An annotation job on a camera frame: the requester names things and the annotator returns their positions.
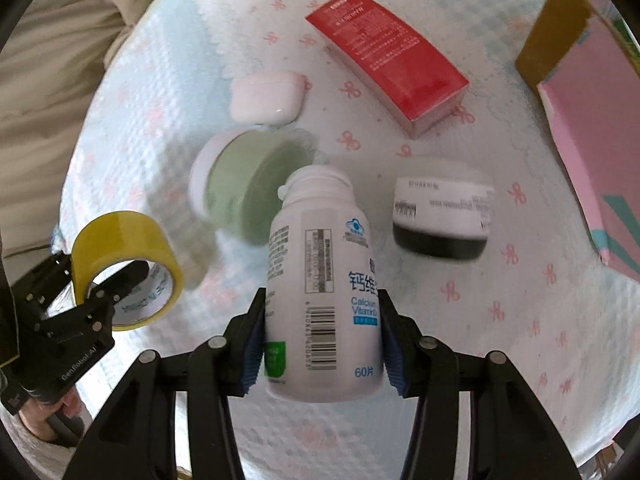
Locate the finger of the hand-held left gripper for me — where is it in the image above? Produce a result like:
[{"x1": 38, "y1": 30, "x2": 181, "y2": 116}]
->
[
  {"x1": 12, "y1": 252, "x2": 77, "y2": 322},
  {"x1": 85, "y1": 259, "x2": 151, "y2": 312}
]

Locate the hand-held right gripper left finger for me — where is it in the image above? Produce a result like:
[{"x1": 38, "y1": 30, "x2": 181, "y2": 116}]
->
[{"x1": 60, "y1": 287, "x2": 268, "y2": 480}]

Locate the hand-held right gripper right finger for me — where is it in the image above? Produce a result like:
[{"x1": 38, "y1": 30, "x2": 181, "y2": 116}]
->
[{"x1": 377, "y1": 287, "x2": 583, "y2": 480}]

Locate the yellow tape roll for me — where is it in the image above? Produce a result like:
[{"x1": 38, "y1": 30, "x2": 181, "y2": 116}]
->
[{"x1": 70, "y1": 212, "x2": 185, "y2": 332}]

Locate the white pill bottle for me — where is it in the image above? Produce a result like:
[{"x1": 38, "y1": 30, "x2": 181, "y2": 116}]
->
[{"x1": 262, "y1": 165, "x2": 388, "y2": 403}]

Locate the person's left hand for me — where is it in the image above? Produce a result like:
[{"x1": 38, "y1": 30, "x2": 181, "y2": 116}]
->
[{"x1": 20, "y1": 389, "x2": 93, "y2": 448}]

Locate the white blanket with pink bows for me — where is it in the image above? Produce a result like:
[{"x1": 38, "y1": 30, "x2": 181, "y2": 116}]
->
[{"x1": 52, "y1": 0, "x2": 640, "y2": 480}]

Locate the green jar with white lid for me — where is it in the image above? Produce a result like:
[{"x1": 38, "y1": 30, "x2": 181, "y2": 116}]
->
[{"x1": 189, "y1": 129, "x2": 321, "y2": 247}]

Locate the black jar with white label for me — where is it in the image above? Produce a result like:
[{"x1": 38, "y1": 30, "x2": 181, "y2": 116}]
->
[{"x1": 391, "y1": 175, "x2": 496, "y2": 261}]

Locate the beige cloth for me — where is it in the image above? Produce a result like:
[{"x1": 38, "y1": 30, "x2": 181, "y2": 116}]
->
[{"x1": 0, "y1": 0, "x2": 168, "y2": 261}]

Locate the white earbuds case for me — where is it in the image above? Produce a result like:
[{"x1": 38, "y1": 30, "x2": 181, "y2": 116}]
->
[{"x1": 229, "y1": 71, "x2": 308, "y2": 125}]

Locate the red box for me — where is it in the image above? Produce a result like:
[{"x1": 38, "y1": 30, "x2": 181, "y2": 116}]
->
[{"x1": 305, "y1": 0, "x2": 471, "y2": 139}]

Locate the pink printed box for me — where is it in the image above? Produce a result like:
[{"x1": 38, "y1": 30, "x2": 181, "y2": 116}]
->
[{"x1": 537, "y1": 0, "x2": 640, "y2": 281}]

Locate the brown cardboard box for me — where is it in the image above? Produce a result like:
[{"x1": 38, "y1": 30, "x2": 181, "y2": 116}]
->
[{"x1": 515, "y1": 0, "x2": 608, "y2": 87}]

